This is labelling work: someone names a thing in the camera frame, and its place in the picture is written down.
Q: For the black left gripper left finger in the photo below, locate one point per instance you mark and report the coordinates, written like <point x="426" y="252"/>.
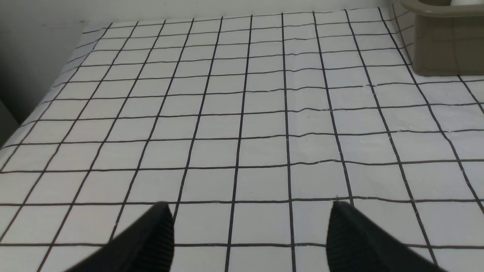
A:
<point x="147" y="245"/>

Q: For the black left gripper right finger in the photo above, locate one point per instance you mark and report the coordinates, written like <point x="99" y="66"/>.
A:
<point x="356" y="244"/>

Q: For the white ping-pong ball with logo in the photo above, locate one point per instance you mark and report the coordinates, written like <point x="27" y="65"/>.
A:
<point x="466" y="2"/>

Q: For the white black grid tablecloth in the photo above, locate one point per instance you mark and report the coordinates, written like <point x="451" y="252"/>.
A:
<point x="249" y="128"/>

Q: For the olive green plastic bin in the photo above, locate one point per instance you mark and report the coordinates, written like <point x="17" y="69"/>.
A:
<point x="441" y="39"/>

